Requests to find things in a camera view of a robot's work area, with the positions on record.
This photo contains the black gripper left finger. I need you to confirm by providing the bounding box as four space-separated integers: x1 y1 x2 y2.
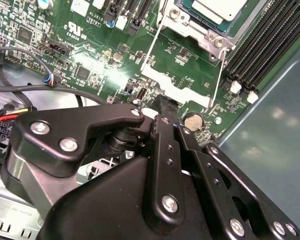
1 94 187 226

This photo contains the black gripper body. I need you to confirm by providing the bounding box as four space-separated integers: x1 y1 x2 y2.
37 127 228 240

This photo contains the silver CPU plate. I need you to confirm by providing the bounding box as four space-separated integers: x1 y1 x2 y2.
182 0 251 26

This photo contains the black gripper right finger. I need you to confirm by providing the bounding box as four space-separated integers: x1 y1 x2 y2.
168 99 300 240

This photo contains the metal socket cover frame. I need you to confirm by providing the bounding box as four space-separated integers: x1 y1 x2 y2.
141 23 228 108

